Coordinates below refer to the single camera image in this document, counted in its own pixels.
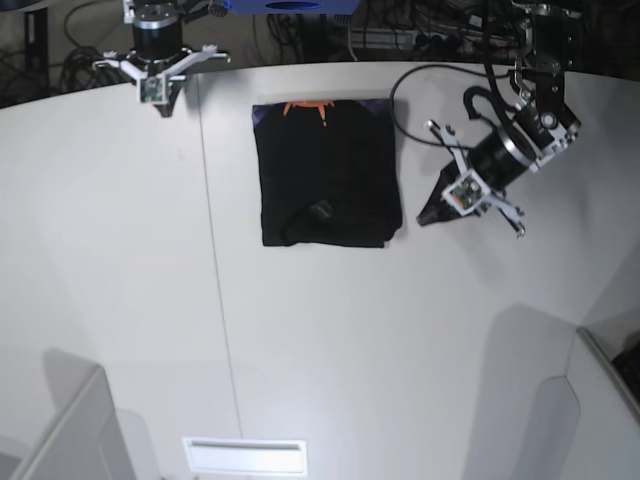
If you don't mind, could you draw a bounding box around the black keyboard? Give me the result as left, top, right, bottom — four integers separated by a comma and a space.
613, 346, 640, 399

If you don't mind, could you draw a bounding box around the blue box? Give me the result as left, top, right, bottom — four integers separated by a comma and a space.
222, 0, 361, 15

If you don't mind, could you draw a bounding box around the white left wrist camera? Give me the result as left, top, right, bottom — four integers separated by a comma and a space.
442, 170, 491, 216

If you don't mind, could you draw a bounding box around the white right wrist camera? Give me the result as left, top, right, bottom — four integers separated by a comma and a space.
137, 76, 168, 105

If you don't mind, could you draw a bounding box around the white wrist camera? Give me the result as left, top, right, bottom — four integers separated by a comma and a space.
137, 76, 168, 105
442, 170, 491, 216

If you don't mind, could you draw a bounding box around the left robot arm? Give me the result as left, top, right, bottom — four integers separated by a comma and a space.
417, 1, 583, 236

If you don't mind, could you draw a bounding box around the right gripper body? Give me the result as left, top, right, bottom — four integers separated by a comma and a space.
92, 9, 232, 119

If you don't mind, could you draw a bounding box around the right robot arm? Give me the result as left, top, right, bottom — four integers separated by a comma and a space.
92, 1, 231, 118

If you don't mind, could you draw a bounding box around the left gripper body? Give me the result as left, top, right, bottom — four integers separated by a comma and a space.
426, 120, 531, 238

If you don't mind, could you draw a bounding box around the black T-shirt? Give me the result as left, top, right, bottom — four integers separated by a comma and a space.
252, 99, 403, 248

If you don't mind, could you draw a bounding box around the white power strip with plugs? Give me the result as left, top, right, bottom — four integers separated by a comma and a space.
344, 27, 516, 56

